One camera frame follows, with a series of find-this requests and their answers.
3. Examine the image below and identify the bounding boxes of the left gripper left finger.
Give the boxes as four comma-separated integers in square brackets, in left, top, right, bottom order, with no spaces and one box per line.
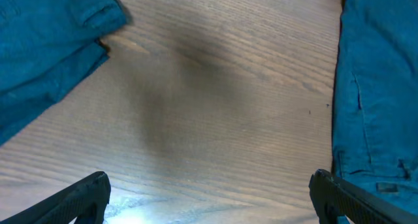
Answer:
[1,171,111,224]

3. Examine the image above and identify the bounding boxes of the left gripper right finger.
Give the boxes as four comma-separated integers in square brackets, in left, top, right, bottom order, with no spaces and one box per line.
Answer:
[309,169,417,224]

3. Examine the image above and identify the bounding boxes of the navy shorts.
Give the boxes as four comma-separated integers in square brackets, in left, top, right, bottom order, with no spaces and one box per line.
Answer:
[332,0,417,214]
[1,0,127,143]

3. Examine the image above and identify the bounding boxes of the folded navy shorts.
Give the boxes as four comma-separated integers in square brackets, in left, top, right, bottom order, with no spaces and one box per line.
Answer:
[1,0,127,143]

